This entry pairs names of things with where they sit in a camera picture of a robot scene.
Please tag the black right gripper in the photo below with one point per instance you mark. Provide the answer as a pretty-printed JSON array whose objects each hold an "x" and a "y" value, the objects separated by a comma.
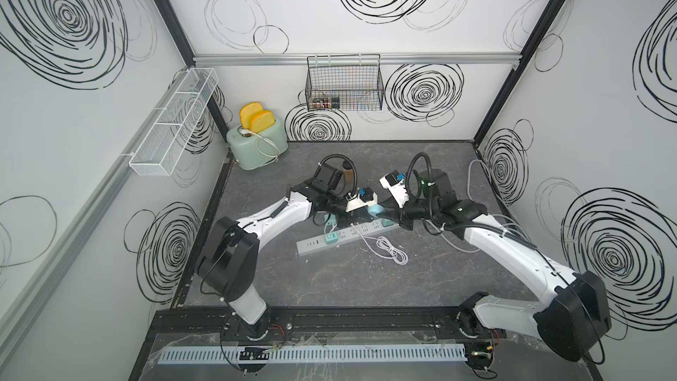
[{"x": 404, "y": 220}]

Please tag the teal charger with black cable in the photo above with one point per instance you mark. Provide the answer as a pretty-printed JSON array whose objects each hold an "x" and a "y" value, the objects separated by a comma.
[{"x": 388, "y": 223}]

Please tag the white power strip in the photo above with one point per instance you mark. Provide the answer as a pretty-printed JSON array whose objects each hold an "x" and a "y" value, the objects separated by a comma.
[{"x": 340, "y": 237}]

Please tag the teal charger with white cable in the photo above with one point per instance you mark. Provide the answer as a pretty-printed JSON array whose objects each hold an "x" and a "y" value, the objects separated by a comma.
[{"x": 331, "y": 220}]

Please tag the light blue earbud case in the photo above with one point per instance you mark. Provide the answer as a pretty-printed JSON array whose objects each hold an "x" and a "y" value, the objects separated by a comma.
[{"x": 376, "y": 211}]

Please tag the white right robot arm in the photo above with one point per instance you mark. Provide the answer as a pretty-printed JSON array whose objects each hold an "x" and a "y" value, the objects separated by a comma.
[{"x": 570, "y": 311}]

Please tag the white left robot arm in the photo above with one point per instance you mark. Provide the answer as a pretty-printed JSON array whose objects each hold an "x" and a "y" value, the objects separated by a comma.
[{"x": 227, "y": 262}]

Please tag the brown spice bottle black lid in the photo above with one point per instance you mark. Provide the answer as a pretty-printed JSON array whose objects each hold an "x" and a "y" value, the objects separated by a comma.
[{"x": 348, "y": 174}]

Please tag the mint green toaster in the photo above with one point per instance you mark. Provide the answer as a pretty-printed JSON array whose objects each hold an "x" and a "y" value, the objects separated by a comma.
[{"x": 254, "y": 151}]

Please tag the front yellow toast slice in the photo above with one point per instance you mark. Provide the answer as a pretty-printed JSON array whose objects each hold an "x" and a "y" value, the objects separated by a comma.
[{"x": 262, "y": 121}]

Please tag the yellow toast slice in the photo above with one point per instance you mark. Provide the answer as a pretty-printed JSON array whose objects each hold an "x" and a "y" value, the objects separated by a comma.
[
  {"x": 262, "y": 121},
  {"x": 248, "y": 112}
]

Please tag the rear yellow toast slice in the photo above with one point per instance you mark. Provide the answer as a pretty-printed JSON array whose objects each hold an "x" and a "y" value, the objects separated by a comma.
[{"x": 248, "y": 112}]

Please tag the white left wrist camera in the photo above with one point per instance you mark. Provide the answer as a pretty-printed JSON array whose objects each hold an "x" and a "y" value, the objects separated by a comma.
[{"x": 364, "y": 198}]

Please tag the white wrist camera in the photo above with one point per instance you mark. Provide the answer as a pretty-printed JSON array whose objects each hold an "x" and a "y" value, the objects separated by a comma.
[
  {"x": 394, "y": 182},
  {"x": 364, "y": 198}
]

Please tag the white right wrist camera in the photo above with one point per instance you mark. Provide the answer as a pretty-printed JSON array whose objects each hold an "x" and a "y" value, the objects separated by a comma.
[{"x": 394, "y": 182}]

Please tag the black wire wall basket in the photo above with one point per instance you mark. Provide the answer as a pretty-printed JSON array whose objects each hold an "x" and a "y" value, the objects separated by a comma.
[{"x": 344, "y": 82}]

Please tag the white slotted cable duct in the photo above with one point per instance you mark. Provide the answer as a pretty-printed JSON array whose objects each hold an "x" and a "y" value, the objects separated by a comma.
[{"x": 385, "y": 353}]

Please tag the white wire wall shelf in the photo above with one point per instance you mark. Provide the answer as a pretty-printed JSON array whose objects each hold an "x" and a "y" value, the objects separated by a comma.
[{"x": 182, "y": 126}]

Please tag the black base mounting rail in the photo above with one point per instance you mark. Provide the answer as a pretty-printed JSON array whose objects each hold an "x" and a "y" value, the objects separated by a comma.
[{"x": 283, "y": 323}]

